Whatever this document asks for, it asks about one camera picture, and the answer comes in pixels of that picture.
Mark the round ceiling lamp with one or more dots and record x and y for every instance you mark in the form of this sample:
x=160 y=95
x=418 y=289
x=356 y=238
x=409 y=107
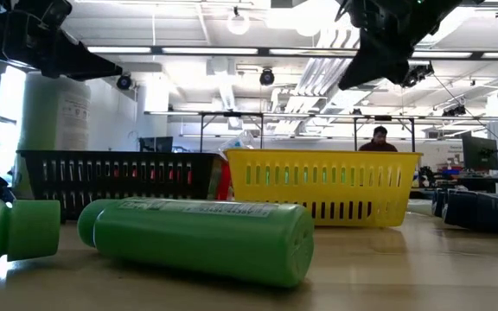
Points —
x=238 y=23

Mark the black ceiling camera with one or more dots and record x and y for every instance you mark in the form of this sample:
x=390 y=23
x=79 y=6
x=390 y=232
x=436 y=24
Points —
x=417 y=74
x=267 y=77
x=124 y=81

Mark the dark blue toothpaste tube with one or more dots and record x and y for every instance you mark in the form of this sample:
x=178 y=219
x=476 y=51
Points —
x=438 y=203
x=482 y=213

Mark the black overhead light bar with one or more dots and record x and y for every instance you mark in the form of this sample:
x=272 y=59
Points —
x=264 y=51

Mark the black plastic basket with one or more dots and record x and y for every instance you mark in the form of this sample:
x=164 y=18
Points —
x=123 y=186

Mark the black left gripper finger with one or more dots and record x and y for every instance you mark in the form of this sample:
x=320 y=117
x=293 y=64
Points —
x=80 y=55
x=84 y=73

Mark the yellow plastic basket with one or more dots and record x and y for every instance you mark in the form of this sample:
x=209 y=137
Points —
x=318 y=157

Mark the window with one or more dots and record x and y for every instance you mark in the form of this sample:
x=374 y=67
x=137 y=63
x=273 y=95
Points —
x=9 y=121

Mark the black workstation frame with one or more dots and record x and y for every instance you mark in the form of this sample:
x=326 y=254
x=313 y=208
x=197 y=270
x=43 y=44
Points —
x=231 y=114
x=383 y=117

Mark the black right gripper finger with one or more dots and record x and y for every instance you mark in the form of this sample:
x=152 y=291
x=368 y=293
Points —
x=393 y=69
x=363 y=67

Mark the person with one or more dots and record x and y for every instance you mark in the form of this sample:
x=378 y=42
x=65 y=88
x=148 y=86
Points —
x=378 y=144

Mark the green wipes canister white lid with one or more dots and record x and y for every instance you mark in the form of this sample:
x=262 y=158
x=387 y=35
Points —
x=41 y=129

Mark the dark background desk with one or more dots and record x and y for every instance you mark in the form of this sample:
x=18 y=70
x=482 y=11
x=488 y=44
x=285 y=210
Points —
x=482 y=180

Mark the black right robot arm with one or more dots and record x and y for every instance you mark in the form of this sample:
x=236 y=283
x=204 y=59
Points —
x=443 y=8

